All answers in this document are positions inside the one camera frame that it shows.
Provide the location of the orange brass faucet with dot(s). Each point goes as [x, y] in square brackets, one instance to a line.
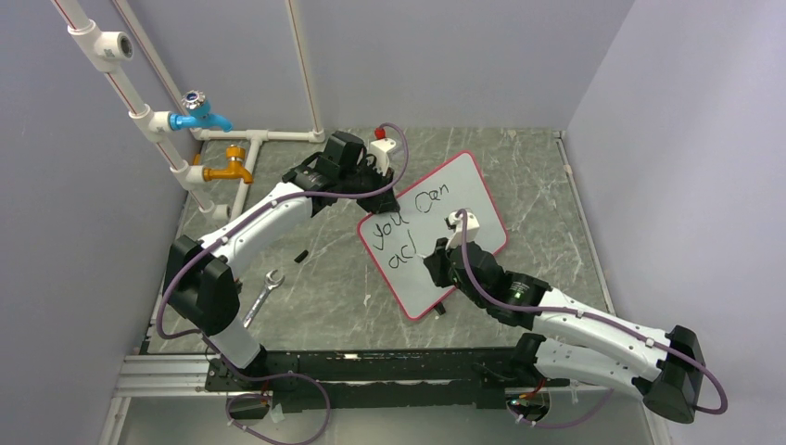
[234, 170]

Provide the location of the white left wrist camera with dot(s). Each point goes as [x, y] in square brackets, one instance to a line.
[380, 149]

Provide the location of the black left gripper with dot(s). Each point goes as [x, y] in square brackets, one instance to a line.
[380, 203]

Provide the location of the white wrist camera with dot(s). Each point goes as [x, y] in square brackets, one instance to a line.
[380, 149]
[464, 228]

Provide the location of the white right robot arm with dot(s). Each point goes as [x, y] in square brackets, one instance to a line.
[566, 339]

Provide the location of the pink framed whiteboard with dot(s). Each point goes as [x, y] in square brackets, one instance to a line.
[397, 242]

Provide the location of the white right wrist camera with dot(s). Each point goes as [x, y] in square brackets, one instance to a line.
[464, 228]

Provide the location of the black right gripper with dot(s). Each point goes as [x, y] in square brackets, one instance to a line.
[437, 262]

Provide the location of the white PVC pipe frame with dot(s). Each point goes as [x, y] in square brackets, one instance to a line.
[220, 194]

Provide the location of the silver combination wrench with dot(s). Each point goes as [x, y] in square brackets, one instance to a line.
[273, 279]

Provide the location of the black marker cap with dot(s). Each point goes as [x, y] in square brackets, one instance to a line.
[301, 256]

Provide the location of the blue plastic faucet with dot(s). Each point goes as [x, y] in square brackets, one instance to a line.
[198, 114]

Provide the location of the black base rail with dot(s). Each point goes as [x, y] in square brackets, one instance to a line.
[349, 379]

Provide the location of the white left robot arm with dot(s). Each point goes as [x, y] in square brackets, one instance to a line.
[200, 279]

